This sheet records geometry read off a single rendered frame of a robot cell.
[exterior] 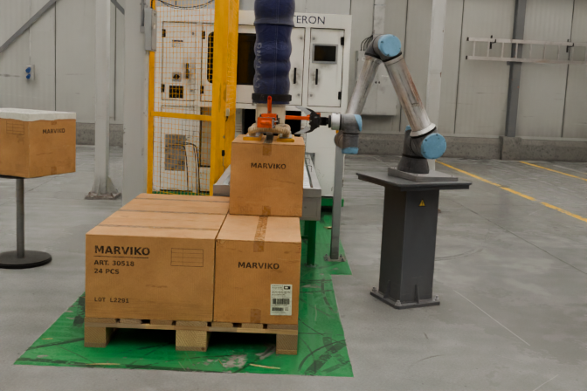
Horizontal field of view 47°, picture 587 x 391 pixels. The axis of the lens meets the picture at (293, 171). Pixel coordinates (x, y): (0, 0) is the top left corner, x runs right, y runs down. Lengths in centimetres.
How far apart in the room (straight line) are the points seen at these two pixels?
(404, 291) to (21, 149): 251
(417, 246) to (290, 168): 92
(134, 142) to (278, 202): 176
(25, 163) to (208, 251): 172
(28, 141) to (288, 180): 170
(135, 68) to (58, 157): 94
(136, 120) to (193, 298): 219
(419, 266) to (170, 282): 157
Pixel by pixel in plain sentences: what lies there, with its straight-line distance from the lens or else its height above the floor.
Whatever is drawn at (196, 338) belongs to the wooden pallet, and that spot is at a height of 6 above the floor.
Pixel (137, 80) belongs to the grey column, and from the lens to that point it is 515.
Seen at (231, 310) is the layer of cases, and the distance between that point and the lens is 326.
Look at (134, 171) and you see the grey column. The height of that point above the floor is 58.
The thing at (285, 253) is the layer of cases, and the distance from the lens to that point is 317.
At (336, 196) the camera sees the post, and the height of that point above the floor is 47.
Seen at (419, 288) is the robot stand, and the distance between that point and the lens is 416.
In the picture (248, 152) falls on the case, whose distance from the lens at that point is 369.
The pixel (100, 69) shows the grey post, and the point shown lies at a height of 135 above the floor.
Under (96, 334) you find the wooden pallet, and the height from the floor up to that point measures 6.
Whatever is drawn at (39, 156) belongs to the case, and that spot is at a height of 75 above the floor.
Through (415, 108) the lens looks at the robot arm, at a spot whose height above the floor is 116.
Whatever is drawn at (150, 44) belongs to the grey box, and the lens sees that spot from 509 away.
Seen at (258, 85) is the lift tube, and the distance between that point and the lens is 391.
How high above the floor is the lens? 126
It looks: 7 degrees down
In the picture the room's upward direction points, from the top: 2 degrees clockwise
